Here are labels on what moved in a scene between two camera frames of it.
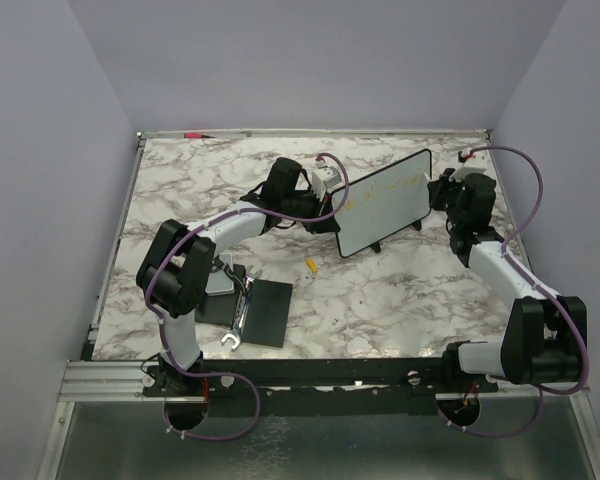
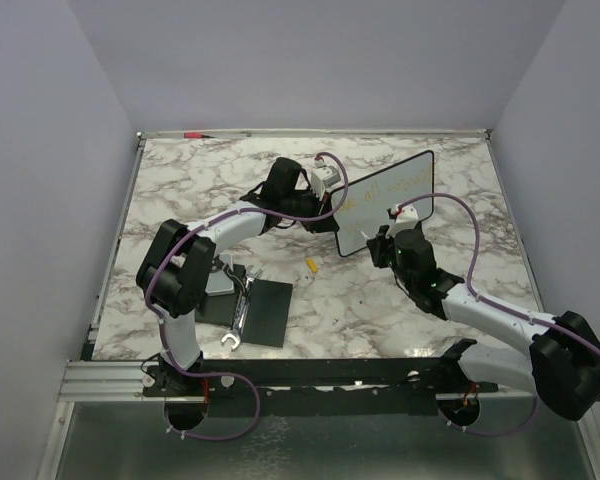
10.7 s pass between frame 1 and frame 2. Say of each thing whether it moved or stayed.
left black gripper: stayed
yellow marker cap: stayed
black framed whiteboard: stayed
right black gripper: moved
